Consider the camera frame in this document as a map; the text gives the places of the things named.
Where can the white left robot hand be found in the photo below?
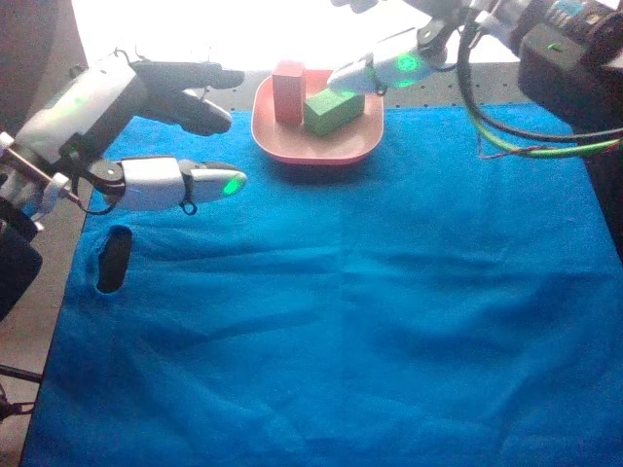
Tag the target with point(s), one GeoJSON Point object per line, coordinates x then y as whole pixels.
{"type": "Point", "coordinates": [73, 112]}

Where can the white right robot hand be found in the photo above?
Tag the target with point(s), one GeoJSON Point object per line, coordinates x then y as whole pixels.
{"type": "Point", "coordinates": [389, 70]}

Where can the green cube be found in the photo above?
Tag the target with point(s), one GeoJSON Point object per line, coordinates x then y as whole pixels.
{"type": "Point", "coordinates": [331, 114]}

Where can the red cube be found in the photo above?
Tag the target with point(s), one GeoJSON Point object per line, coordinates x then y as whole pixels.
{"type": "Point", "coordinates": [287, 97]}

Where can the pink plate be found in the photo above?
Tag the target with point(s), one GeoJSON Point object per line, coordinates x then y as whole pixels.
{"type": "Point", "coordinates": [316, 148]}

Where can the blue cloth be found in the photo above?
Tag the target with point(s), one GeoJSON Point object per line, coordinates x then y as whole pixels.
{"type": "Point", "coordinates": [316, 316]}

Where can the black metal rod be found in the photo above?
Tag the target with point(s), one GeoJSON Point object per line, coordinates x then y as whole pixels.
{"type": "Point", "coordinates": [19, 373]}

